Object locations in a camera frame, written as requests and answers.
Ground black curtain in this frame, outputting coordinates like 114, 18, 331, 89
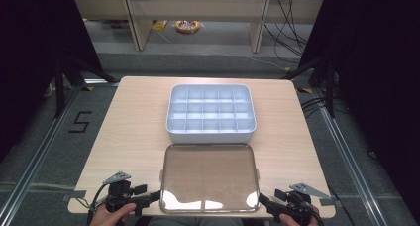
297, 0, 420, 217
0, 0, 104, 163

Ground black metal stand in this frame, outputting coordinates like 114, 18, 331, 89
282, 56, 339, 119
53, 56, 117, 119

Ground person's right hand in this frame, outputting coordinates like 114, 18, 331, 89
278, 207, 321, 226

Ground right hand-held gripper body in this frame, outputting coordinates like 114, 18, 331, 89
271, 182, 332, 226

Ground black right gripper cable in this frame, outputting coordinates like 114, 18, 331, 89
305, 199, 327, 226

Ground aluminium floor rail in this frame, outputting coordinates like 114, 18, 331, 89
312, 86, 388, 226
0, 83, 82, 226

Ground grey tape strip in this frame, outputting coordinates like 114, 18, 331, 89
318, 195, 339, 207
61, 189, 87, 202

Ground white compartment storage box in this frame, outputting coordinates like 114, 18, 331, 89
165, 83, 258, 145

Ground yellow flat packet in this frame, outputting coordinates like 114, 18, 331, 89
151, 20, 169, 32

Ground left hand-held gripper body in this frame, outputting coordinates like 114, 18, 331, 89
102, 170, 152, 217

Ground person's left hand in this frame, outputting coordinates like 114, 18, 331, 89
89, 202, 137, 226

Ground clear plastic box lid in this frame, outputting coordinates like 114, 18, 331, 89
158, 143, 262, 214

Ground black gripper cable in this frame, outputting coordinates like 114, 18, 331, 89
86, 183, 112, 226
305, 199, 327, 226

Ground bundle of black cables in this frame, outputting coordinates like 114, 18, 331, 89
262, 0, 309, 65

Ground light wooden shelf unit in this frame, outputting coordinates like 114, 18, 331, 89
71, 0, 325, 54

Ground orange cable coil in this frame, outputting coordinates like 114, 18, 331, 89
173, 19, 202, 35

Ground black floor cables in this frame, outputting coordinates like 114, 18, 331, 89
299, 96, 329, 119

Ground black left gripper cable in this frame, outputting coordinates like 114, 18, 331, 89
86, 183, 112, 226

